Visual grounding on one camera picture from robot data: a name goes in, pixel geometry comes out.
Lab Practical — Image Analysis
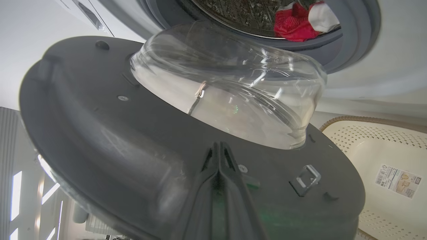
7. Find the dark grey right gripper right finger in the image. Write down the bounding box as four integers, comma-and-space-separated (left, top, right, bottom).
213, 141, 268, 240

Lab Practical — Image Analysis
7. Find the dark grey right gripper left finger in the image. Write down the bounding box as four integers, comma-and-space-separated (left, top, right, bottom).
172, 142, 220, 240

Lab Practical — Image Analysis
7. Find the round glass washing machine door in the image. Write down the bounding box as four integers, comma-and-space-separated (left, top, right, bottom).
19, 20, 366, 240

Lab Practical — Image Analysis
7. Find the red and white garment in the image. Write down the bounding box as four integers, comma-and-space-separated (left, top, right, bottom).
274, 0, 341, 42

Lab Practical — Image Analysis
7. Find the cream perforated laundry basket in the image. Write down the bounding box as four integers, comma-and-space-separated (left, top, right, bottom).
320, 116, 427, 240

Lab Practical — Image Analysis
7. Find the white front-load washing machine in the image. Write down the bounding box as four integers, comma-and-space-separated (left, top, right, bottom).
55, 0, 427, 134

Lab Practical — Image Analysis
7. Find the paper label sticker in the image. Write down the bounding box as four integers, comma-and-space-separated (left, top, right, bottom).
374, 164, 422, 199

